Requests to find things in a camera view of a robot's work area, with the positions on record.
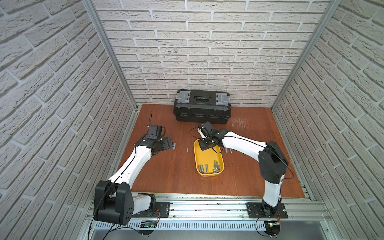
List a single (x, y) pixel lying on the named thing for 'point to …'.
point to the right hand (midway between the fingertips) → (204, 143)
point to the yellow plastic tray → (209, 162)
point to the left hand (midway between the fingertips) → (166, 141)
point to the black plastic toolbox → (198, 106)
